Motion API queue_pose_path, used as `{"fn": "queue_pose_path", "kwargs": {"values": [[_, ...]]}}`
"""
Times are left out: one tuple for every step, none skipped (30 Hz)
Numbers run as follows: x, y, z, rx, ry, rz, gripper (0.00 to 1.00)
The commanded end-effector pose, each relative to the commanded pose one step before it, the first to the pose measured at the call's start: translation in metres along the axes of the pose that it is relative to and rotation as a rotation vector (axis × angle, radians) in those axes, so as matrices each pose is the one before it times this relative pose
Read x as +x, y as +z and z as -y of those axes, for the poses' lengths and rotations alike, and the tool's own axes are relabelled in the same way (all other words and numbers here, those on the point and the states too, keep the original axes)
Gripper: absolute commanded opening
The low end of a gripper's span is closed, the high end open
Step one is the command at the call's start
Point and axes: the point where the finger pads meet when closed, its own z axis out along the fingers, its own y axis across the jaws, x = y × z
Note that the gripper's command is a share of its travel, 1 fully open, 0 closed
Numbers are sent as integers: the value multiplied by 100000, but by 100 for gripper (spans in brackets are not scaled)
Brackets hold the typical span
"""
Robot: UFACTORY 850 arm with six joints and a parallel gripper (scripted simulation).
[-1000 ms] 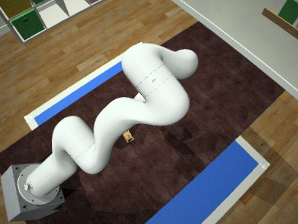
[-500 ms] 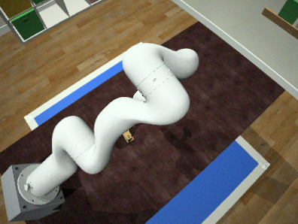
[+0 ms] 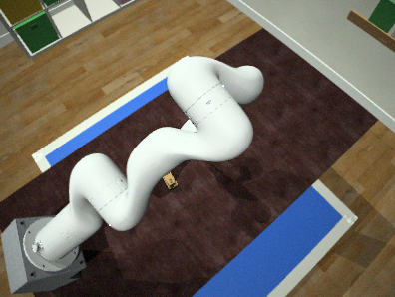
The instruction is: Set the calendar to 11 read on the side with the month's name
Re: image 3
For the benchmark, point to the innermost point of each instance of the yellow number cube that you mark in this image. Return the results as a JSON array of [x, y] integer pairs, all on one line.
[[170, 182]]

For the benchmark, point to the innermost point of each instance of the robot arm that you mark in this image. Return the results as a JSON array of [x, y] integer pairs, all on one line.
[[212, 95]]

